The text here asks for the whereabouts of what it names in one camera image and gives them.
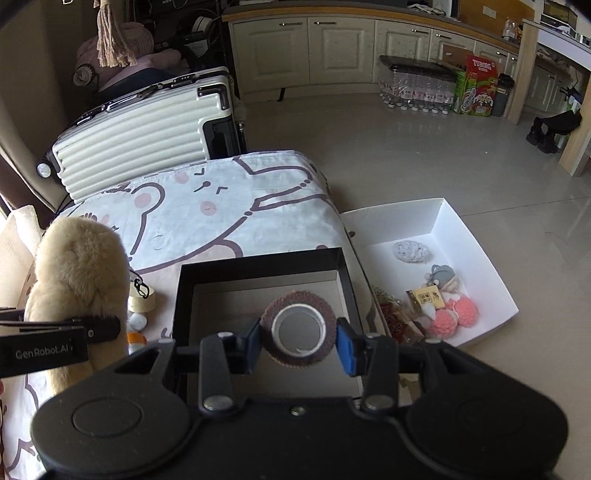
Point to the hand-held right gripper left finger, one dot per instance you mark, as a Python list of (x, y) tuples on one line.
[(251, 348)]

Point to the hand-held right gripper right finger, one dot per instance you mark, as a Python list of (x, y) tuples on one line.
[(347, 348)]

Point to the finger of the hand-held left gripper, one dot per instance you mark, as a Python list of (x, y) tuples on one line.
[(104, 328)]

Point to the silver bottle orange cap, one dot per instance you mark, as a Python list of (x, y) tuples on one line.
[(137, 340)]

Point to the beige plush toy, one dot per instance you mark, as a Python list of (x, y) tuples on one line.
[(78, 267)]

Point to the brown tape roll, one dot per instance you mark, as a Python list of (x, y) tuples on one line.
[(295, 297)]

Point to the black box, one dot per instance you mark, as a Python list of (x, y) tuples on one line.
[(258, 267)]

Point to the wooden oval box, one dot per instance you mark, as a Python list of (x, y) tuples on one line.
[(143, 304)]

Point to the brown snack packet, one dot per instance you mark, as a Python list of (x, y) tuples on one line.
[(397, 318)]

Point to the small yellow box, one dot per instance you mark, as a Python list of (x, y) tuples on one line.
[(427, 297)]

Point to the beige cushion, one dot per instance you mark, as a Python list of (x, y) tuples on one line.
[(16, 258)]

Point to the pink pompom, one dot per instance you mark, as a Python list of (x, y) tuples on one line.
[(467, 311), (444, 325)]

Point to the grey crochet pouch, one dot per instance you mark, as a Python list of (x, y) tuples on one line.
[(411, 251)]

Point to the grey mouse doll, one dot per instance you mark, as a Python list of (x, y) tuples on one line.
[(442, 277)]

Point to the printed cartoon blanket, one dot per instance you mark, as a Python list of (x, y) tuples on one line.
[(194, 221)]

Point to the white open box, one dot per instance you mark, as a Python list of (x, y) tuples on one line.
[(415, 221)]

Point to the white ribbed suitcase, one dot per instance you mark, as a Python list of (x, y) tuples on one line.
[(138, 138)]

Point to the small round fan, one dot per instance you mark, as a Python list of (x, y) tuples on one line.
[(83, 76)]

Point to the pack of water bottles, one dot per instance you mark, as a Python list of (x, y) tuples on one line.
[(415, 90)]

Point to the green drink carton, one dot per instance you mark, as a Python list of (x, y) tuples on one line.
[(475, 92)]

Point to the pink plush pillow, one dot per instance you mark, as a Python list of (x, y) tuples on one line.
[(134, 41)]

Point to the beige hanging tassel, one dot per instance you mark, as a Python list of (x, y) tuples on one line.
[(115, 37)]

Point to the cream kitchen cabinets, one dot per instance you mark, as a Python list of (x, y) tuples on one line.
[(341, 50)]

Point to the brown cardboard box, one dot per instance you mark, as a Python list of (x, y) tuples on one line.
[(457, 57)]

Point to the black shelf rack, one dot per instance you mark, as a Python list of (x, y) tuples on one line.
[(184, 23)]

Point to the wooden table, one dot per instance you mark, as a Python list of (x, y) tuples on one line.
[(521, 69)]

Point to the clear snack bag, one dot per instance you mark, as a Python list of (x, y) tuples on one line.
[(510, 28)]

